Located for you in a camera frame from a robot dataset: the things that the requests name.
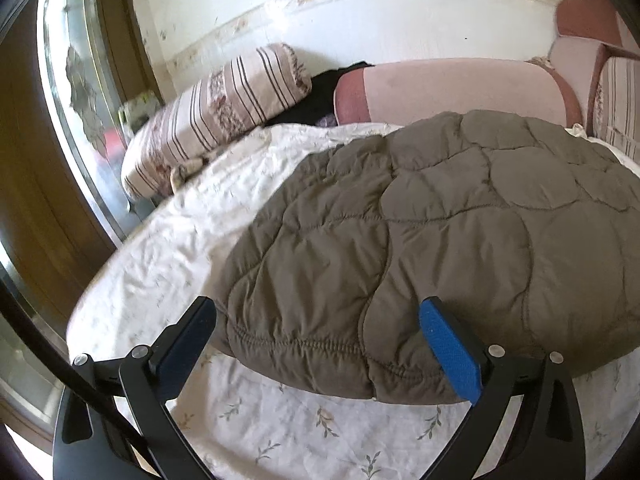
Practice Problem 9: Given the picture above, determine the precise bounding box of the stained glass door panel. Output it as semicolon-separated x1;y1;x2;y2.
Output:
37;0;156;241

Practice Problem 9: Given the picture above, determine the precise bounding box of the striped floral backrest cushion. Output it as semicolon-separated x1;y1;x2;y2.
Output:
590;55;640;161

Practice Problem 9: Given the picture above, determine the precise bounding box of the pink upholstered headboard section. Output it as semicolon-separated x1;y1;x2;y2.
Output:
547;0;640;81

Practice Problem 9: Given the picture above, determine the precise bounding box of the black cloth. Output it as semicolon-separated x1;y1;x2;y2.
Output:
262;61;376;128

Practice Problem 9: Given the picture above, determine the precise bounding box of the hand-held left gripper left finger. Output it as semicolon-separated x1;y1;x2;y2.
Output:
52;296;218;480

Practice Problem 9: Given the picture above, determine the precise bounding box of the white floral bedsheet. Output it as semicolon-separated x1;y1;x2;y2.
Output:
65;122;640;480

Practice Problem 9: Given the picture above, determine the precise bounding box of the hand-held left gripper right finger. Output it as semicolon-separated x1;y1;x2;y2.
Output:
419;296;586;480

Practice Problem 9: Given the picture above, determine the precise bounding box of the black cable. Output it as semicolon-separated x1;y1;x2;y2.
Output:
0;277;168;480

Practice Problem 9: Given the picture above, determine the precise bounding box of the olive quilted hooded jacket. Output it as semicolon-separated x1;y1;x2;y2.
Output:
212;109;640;405

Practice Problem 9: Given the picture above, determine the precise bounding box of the striped floral bolster pillow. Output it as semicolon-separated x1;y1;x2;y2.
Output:
121;42;313;198

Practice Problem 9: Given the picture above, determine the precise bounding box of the green patterned cushion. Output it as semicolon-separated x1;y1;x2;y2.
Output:
117;91;161;136

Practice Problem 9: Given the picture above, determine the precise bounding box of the pink padded bolster headboard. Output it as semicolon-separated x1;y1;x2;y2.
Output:
332;58;583;128

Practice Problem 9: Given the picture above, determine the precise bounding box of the brown wooden door frame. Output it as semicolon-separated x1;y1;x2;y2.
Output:
0;0;166;286

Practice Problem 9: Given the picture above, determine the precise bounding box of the small floral cloth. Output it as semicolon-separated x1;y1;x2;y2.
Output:
169;157;206;193

